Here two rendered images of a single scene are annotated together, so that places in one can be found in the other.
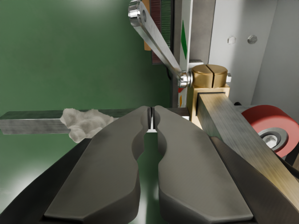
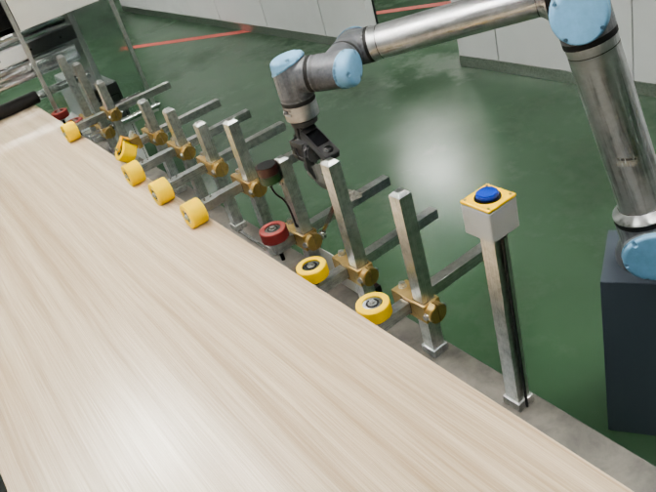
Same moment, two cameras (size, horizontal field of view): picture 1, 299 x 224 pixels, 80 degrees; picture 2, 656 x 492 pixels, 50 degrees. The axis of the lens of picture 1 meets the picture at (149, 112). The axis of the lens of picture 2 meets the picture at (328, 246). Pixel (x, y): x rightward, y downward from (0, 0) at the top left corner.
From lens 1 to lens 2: 1.82 m
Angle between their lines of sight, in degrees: 32
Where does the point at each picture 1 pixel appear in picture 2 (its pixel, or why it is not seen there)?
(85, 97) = not seen: hidden behind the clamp
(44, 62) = not seen: hidden behind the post
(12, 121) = (381, 181)
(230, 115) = (300, 215)
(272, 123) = (278, 230)
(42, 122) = (368, 187)
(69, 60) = (469, 326)
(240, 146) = (298, 197)
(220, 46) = not seen: hidden behind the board
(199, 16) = (338, 292)
